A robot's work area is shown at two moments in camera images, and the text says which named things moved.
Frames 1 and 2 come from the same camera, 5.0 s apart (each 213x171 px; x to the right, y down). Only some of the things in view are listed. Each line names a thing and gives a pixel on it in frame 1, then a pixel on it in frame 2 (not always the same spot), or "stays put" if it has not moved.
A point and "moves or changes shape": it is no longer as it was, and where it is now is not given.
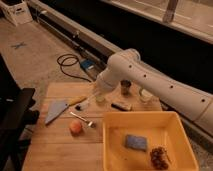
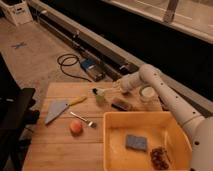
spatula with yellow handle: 57,108 stays put
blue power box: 93,67 stays put
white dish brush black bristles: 83,105 moves or changes shape
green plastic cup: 100,99 stays put
